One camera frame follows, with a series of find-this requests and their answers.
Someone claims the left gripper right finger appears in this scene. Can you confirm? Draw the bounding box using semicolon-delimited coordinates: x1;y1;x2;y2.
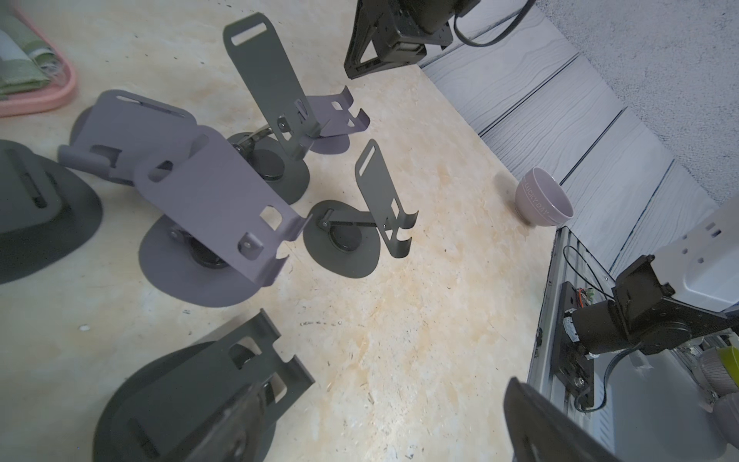
503;377;617;462

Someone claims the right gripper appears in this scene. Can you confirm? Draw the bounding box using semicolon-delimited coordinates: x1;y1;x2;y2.
344;0;479;79

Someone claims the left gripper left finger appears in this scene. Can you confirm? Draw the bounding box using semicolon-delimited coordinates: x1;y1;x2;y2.
182;384;266;461

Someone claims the dark green phone stand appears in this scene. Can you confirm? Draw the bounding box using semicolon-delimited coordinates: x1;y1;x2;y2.
1;140;103;284
92;311;315;461
223;13;321;204
302;139;418;279

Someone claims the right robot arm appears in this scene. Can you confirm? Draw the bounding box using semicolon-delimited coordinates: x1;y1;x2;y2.
344;1;738;355

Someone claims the lilac ceramic bowl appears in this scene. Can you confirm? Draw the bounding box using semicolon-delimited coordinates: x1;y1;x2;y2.
515;167;575;226

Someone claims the pink tray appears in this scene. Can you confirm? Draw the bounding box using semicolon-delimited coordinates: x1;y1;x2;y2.
1;1;77;117

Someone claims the green checkered cloth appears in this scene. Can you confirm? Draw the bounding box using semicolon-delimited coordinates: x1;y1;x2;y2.
1;13;62;97

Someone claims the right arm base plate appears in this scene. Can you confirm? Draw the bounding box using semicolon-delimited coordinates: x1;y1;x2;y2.
550;281;594;396

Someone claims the aluminium front rail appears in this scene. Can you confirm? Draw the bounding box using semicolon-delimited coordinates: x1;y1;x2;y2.
527;226;630;459

